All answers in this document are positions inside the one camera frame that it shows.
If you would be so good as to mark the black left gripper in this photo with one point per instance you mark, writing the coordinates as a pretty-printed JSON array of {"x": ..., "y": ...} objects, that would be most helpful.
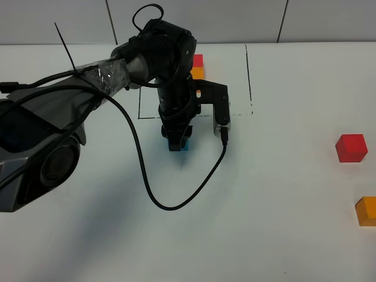
[{"x": 176, "y": 127}]

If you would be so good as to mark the blue block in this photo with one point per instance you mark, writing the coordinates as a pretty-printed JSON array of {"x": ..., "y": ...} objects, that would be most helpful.
[{"x": 176, "y": 146}]

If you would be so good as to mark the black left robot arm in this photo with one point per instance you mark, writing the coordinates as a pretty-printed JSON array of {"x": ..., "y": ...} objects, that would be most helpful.
[{"x": 42, "y": 124}]

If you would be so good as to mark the orange template block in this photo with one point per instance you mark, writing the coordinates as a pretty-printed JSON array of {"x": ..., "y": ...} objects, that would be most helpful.
[{"x": 197, "y": 73}]

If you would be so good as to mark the red template block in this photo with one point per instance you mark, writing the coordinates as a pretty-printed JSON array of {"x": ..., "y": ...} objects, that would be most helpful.
[{"x": 198, "y": 61}]

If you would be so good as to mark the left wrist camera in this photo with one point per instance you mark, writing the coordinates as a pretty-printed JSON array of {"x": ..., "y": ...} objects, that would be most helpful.
[{"x": 215, "y": 94}]

